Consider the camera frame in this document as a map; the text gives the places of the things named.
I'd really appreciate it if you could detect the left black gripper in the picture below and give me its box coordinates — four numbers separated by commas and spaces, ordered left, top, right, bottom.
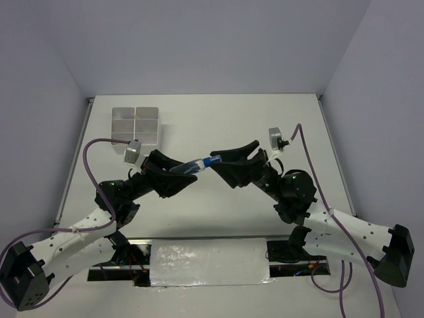
126, 148, 199, 202

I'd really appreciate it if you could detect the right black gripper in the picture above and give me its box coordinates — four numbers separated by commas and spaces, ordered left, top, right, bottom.
209, 139, 286, 201

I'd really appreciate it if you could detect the clear glue bottle blue cap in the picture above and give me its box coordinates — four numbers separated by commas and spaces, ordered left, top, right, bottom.
169, 154, 222, 176

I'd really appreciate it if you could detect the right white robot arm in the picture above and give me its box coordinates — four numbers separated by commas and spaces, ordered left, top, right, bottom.
211, 140, 415, 288

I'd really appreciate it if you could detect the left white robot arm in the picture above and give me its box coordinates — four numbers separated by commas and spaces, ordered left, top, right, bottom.
1, 150, 197, 311

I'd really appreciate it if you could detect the right white divided container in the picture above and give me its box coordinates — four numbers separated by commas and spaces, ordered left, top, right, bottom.
134, 107, 162, 148

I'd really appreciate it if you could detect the white divided container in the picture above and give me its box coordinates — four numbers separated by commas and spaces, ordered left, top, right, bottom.
134, 107, 162, 148
111, 107, 135, 142

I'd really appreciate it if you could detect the left white divided container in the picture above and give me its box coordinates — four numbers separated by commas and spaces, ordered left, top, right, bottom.
111, 107, 135, 142

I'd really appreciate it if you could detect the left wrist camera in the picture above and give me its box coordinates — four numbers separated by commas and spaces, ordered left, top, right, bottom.
124, 140, 141, 164

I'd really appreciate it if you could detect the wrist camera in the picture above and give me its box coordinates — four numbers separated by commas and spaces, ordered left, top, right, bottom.
124, 140, 141, 164
268, 127, 291, 161

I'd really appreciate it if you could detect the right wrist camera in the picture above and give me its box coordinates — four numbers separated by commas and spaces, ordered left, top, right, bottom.
268, 127, 291, 161

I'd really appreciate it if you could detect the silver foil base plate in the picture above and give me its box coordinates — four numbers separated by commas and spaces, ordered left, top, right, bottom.
150, 238, 272, 287

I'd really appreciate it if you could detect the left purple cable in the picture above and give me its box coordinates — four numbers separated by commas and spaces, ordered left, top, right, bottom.
0, 138, 130, 309

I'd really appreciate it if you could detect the purple cable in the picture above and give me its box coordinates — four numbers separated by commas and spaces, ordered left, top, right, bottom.
0, 138, 130, 309
286, 123, 386, 318

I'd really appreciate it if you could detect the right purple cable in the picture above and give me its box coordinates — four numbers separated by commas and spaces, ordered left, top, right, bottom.
286, 123, 386, 318

